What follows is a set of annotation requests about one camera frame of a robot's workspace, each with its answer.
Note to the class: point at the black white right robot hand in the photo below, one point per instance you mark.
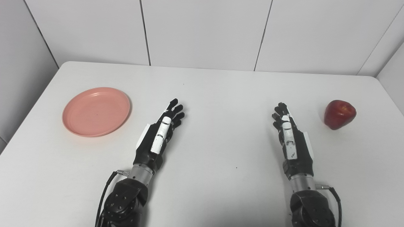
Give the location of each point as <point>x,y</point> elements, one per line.
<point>300,156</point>

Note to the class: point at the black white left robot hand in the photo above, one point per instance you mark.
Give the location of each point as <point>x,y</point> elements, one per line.
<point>148,151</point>

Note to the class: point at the red apple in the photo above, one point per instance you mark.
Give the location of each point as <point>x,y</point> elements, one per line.
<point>340,114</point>

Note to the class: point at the pink round plate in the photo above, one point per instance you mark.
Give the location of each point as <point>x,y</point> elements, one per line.
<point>96,112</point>

